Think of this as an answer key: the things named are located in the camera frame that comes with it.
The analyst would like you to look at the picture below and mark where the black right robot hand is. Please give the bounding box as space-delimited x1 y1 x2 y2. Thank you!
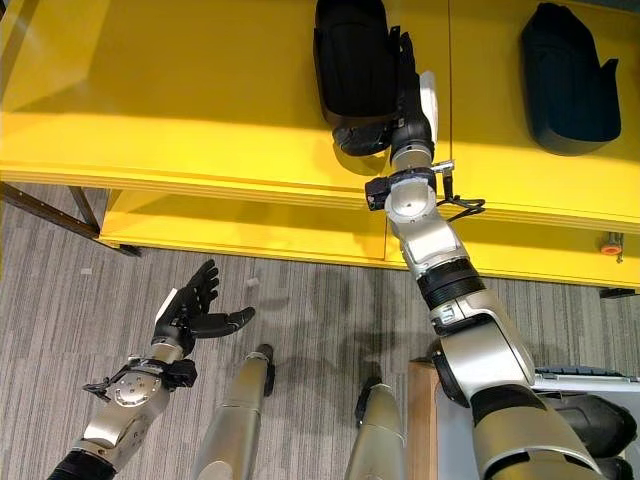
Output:
333 25 442 157

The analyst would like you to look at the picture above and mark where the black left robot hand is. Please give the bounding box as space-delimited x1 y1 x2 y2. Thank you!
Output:
153 258 257 359

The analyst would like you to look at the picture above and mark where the black sole-shaped part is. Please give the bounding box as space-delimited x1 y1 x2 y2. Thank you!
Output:
518 2 623 157
597 455 637 480
312 0 402 124
542 393 639 459

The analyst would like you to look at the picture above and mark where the yellow lower shelf board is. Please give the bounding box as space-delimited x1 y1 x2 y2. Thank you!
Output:
97 188 640 292

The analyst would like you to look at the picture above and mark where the yellow shelf board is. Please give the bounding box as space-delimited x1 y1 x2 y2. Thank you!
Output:
97 188 640 292
0 0 640 235

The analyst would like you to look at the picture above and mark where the orange shelf knob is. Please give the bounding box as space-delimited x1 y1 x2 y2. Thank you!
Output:
598 231 625 263

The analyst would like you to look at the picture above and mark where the silver left robot leg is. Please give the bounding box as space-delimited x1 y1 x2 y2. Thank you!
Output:
191 343 277 480

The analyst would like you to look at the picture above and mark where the silver robot leg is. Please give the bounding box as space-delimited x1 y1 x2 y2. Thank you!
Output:
191 343 277 480
343 363 409 480

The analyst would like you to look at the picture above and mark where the silver right robot leg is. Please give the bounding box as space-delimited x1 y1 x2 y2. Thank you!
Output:
343 363 409 480

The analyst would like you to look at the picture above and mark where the wooden stand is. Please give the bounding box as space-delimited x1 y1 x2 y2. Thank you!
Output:
406 359 442 480

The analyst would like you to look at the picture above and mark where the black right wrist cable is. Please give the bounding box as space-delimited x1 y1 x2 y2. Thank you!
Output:
432 158 487 224

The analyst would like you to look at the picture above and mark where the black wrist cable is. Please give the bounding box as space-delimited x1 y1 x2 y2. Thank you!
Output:
432 158 487 224
81 363 132 403

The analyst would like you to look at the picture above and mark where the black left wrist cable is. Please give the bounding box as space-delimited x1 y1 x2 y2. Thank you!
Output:
81 363 132 403

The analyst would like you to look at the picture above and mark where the dark metal shelf frame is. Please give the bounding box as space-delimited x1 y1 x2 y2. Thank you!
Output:
0 181 143 258

